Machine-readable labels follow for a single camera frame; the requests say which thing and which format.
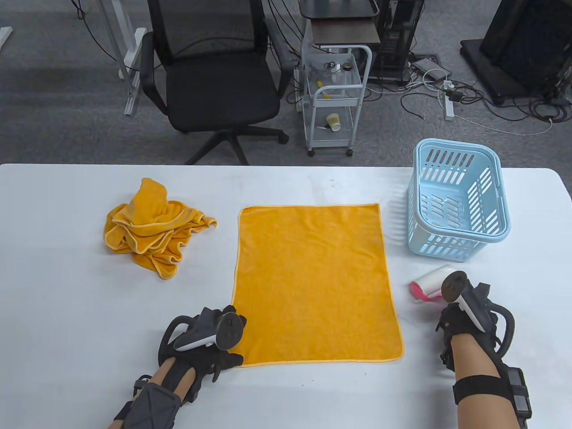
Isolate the black computer tower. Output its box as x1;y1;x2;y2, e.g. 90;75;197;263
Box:
369;0;425;85

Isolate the person's right hand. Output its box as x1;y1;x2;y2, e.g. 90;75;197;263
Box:
436;282;514;371

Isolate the yellow square towel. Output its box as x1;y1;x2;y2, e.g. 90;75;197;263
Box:
111;178;197;226
231;204;406;368
104;201;218;281

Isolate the black wrist camera strap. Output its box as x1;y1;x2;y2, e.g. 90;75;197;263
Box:
453;367;532;429
112;374;181;429

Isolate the white floor cable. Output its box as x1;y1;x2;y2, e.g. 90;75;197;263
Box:
454;114;555;136

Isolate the light blue plastic basket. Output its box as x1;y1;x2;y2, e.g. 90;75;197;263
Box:
408;139;511;263

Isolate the brown shelf board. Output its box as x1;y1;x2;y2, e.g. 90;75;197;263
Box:
311;19;381;45

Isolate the pink lint roller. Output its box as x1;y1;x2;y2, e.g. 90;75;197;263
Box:
410;265;454;303

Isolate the person's right forearm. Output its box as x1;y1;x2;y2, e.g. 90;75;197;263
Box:
449;333;532;429

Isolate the black office chair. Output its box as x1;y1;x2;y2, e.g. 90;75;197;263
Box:
140;0;290;166

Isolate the person's left forearm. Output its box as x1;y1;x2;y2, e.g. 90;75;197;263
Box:
105;357;197;429

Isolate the grey power adapter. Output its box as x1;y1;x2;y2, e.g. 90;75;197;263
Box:
411;58;452;82

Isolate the black tray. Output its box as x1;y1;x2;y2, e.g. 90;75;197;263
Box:
299;0;379;19

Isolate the black display stand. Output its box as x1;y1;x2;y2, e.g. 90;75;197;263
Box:
460;0;572;106

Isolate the white rolling cart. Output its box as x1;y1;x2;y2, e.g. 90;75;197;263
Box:
302;45;373;157

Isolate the black and white hand controller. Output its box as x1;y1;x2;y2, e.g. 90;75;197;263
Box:
442;271;515;353
157;306;244;358

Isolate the white desk leg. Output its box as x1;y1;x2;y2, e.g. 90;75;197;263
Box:
96;0;148;116

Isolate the person's left hand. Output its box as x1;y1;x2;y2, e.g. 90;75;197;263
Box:
161;305;247;403

